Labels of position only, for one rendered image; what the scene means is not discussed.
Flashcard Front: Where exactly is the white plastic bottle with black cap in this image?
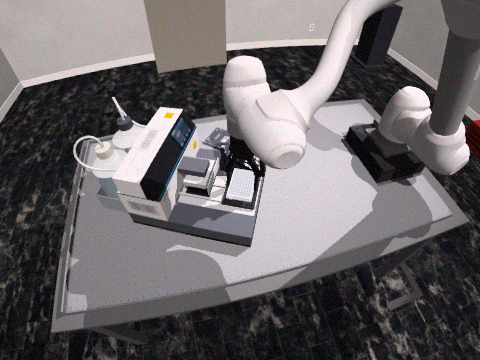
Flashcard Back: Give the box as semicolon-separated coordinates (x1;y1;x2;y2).
112;116;145;153

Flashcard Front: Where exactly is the white plastic bottle with cream cap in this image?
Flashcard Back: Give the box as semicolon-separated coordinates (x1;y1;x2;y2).
92;142;127;200

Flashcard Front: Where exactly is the white flexible hose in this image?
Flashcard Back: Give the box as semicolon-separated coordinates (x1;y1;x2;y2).
112;97;146;128

